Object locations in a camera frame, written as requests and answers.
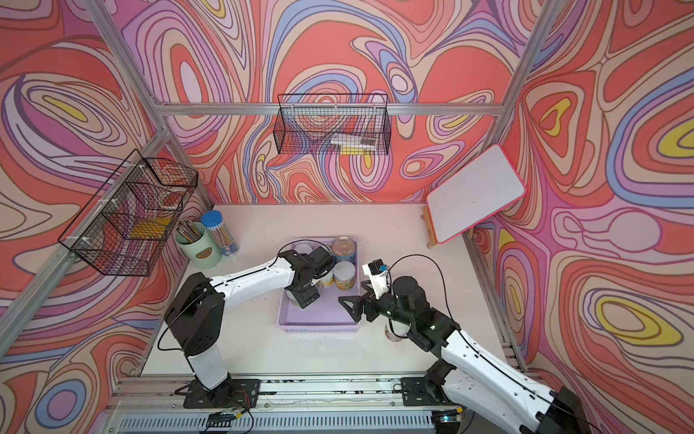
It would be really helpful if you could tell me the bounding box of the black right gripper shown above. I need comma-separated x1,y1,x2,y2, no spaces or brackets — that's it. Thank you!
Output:
340,279,415,327

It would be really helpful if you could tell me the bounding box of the purple plastic basket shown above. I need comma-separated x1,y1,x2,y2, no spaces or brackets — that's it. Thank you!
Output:
277,236,361,333

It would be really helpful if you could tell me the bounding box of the white lid can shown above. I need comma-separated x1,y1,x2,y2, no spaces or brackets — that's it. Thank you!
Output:
384,324,402,342
293,243,314,255
285,291,299,307
316,271,334,289
333,260,356,291

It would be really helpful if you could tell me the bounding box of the white lid can front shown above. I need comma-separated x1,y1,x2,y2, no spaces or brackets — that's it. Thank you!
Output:
293,243,314,255

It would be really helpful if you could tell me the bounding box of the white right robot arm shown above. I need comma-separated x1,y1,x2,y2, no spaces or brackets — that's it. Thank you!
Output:
339,277,589,433

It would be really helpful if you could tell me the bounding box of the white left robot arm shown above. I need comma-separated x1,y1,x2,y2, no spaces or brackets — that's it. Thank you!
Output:
164,246,335,391

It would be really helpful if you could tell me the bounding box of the wooden easel stand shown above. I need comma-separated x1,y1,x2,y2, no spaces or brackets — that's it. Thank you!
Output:
421,205,438,249

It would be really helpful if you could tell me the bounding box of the blue lid pencil tube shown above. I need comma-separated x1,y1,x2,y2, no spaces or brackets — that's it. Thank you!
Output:
200,210,239,257

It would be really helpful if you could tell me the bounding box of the green pencil cup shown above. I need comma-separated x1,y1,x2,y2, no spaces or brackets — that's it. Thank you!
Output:
173,219,222,269

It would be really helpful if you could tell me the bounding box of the pink framed whiteboard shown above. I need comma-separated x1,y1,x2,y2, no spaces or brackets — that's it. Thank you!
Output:
426,145,527,244

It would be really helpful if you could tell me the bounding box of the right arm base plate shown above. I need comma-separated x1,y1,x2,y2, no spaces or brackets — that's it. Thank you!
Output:
393,360,455,407

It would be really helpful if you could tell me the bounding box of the black wire basket back wall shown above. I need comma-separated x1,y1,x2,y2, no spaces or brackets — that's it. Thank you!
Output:
273,92,391,157

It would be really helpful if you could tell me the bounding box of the black wire basket wall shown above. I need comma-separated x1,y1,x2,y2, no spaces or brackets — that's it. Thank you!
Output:
58,150,199,277
273,92,391,157

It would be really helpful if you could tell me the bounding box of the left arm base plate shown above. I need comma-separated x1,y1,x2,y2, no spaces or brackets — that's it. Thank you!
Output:
184,376,261,409

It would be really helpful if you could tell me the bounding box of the black wire basket left wall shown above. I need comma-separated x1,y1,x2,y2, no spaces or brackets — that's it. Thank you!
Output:
58,150,199,277

